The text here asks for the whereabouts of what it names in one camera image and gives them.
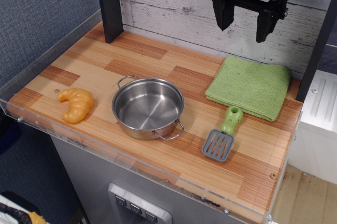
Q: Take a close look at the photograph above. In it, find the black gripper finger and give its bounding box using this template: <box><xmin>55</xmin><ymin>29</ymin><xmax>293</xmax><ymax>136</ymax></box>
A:
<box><xmin>256</xmin><ymin>8</ymin><xmax>280</xmax><ymax>43</ymax></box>
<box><xmin>212</xmin><ymin>0</ymin><xmax>235</xmax><ymax>31</ymax></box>

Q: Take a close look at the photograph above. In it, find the small stainless steel pot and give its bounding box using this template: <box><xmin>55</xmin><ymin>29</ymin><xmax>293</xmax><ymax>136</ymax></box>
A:
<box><xmin>112</xmin><ymin>75</ymin><xmax>185</xmax><ymax>140</ymax></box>

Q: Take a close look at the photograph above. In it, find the green folded cloth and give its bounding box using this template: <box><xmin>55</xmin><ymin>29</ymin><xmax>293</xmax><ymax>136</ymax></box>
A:
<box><xmin>205</xmin><ymin>56</ymin><xmax>291</xmax><ymax>121</ymax></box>

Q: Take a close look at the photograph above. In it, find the green grey toy spatula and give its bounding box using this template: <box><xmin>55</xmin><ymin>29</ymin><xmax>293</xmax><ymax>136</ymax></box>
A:
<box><xmin>202</xmin><ymin>106</ymin><xmax>243</xmax><ymax>162</ymax></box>

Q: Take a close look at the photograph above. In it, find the white cabinet at right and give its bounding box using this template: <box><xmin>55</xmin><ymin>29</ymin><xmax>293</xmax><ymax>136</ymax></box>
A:
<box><xmin>288</xmin><ymin>70</ymin><xmax>336</xmax><ymax>184</ymax></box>

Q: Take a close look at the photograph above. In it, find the orange plastic croissant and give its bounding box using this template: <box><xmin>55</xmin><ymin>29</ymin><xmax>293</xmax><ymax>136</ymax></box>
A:
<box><xmin>57</xmin><ymin>88</ymin><xmax>94</xmax><ymax>124</ymax></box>

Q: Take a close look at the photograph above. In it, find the grey metal cabinet front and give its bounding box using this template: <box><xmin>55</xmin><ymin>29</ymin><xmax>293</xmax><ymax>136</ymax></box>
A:
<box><xmin>52</xmin><ymin>137</ymin><xmax>265</xmax><ymax>223</ymax></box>

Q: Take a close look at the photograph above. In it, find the silver dispenser button panel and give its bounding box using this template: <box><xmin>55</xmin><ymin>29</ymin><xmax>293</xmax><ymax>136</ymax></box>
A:
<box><xmin>107</xmin><ymin>183</ymin><xmax>173</xmax><ymax>223</ymax></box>

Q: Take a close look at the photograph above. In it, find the clear acrylic table guard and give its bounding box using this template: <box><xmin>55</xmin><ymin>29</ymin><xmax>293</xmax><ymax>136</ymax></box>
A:
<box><xmin>1</xmin><ymin>11</ymin><xmax>302</xmax><ymax>223</ymax></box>

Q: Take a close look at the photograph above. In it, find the yellow object bottom left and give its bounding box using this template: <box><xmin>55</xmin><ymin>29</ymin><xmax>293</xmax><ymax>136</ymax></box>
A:
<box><xmin>27</xmin><ymin>212</ymin><xmax>47</xmax><ymax>224</ymax></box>

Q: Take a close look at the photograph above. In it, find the dark grey right post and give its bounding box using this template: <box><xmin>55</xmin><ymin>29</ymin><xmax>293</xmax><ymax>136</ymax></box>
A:
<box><xmin>296</xmin><ymin>0</ymin><xmax>336</xmax><ymax>102</ymax></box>

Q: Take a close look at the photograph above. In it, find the dark grey post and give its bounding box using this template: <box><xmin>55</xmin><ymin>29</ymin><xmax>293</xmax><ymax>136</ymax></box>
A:
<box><xmin>100</xmin><ymin>0</ymin><xmax>124</xmax><ymax>43</ymax></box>
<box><xmin>296</xmin><ymin>0</ymin><xmax>336</xmax><ymax>102</ymax></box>

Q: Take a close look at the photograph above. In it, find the dark grey left post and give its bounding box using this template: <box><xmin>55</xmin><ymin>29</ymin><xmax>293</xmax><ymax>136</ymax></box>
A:
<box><xmin>100</xmin><ymin>0</ymin><xmax>124</xmax><ymax>43</ymax></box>

